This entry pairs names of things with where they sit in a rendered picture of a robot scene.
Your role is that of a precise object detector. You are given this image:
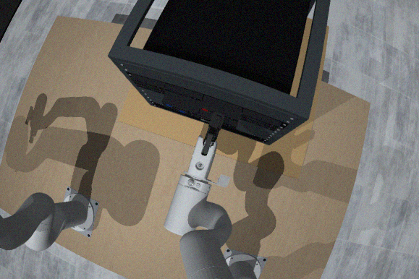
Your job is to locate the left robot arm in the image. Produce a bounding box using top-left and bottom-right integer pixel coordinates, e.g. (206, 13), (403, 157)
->
(0, 192), (94, 251)

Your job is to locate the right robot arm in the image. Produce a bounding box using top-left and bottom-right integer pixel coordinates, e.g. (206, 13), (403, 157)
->
(164, 174), (261, 279)

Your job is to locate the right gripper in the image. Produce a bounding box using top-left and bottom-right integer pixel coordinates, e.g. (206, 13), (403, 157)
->
(183, 112), (225, 181)

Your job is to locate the tan flat board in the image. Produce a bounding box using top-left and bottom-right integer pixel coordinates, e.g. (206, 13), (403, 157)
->
(118, 17), (329, 179)

